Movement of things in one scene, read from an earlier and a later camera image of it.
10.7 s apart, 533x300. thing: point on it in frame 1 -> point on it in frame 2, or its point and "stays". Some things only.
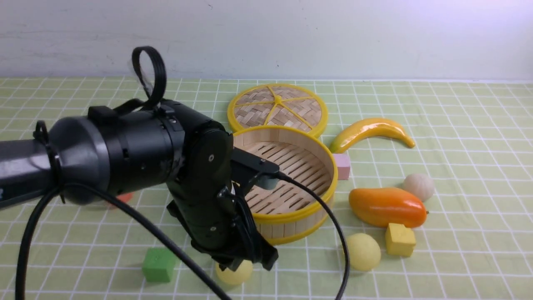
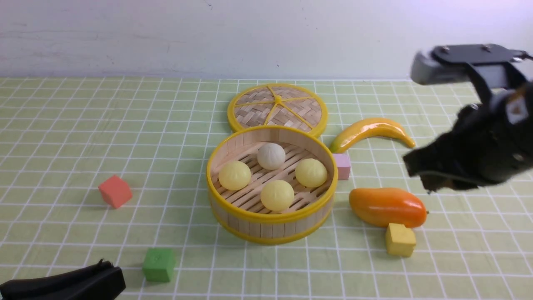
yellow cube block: [400, 240] stays
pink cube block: [343, 163] stays
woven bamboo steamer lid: [281, 104] stays
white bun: [421, 185] -> [270, 156]
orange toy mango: [378, 206] stays
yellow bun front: [242, 273] -> [277, 195]
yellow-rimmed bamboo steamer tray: [290, 211] stays
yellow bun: [364, 253] -> [311, 172]
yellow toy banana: [369, 128] stays
